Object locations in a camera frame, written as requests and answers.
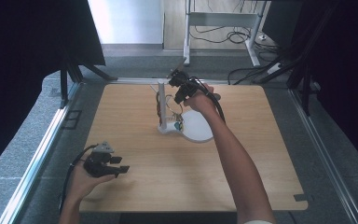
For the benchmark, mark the white power strip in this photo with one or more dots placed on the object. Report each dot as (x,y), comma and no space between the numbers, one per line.
(274,68)

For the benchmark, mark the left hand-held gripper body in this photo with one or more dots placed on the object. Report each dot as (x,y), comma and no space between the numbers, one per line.
(98,165)

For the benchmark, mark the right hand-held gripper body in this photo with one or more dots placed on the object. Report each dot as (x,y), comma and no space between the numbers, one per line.
(185,85)

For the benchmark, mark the person's right hand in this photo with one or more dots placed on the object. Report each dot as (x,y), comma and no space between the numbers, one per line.
(202,102)

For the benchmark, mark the dark curtain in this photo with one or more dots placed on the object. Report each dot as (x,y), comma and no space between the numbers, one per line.
(351,77)
(18,62)

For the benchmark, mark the white desk frame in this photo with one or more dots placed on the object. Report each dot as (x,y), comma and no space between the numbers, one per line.
(220,19)

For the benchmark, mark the person's left hand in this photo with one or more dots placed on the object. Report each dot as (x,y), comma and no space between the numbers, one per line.
(80,186)

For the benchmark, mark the person's white sleeve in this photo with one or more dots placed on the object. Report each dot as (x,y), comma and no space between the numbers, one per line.
(258,222)

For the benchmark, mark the dark round table grommet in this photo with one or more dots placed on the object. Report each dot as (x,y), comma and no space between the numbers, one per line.
(218,97)

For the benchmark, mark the white key stand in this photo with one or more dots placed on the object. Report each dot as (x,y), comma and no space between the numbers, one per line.
(199,127)

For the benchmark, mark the aluminium rail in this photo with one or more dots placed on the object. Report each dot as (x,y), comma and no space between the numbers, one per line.
(326,155)
(37,161)
(136,81)

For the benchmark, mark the dark tape patch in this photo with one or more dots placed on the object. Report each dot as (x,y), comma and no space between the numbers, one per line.
(300,197)

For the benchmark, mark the black rectangular bracket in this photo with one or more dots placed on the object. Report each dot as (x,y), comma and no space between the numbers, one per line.
(64,124)

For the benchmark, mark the black metal stand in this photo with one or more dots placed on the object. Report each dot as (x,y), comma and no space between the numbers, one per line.
(304,81)
(64,84)

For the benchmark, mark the person's dark clothing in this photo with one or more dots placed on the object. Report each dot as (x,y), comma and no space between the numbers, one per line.
(180,218)

